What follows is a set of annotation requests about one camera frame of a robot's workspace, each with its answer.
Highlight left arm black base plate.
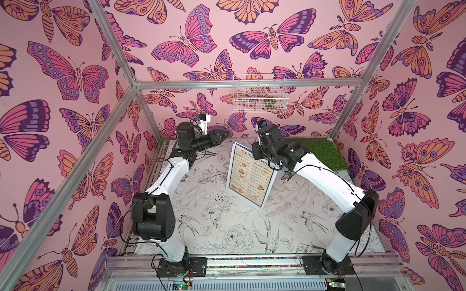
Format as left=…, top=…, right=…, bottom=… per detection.
left=157, top=257, right=207, bottom=278

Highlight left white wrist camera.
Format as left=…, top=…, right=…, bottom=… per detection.
left=194, top=114, right=211, bottom=128

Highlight aluminium cage frame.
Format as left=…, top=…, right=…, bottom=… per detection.
left=1, top=1, right=417, bottom=291

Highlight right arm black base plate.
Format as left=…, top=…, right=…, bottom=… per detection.
left=300, top=255, right=355, bottom=276

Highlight green succulent plant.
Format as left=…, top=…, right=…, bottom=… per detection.
left=263, top=97, right=276, bottom=110

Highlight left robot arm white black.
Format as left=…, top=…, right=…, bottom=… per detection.
left=131, top=121, right=229, bottom=263

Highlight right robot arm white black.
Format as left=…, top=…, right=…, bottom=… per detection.
left=252, top=120, right=379, bottom=275

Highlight white cutting board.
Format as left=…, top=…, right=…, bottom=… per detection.
left=225, top=139, right=279, bottom=210

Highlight laminated dim sum menu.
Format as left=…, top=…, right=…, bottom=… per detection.
left=228, top=141, right=277, bottom=207

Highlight aluminium front rail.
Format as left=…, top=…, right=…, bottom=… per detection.
left=97, top=253, right=415, bottom=291

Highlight right small circuit board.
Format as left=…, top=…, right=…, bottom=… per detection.
left=326, top=278, right=347, bottom=291

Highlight small green circuit board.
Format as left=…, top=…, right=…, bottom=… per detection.
left=172, top=281, right=192, bottom=291

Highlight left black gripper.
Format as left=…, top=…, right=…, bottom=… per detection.
left=190, top=132, right=229, bottom=155

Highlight white wire rack basket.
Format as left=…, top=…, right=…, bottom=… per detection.
left=231, top=79, right=289, bottom=114

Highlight green artificial grass mat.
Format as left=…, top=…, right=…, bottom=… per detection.
left=303, top=139, right=348, bottom=172

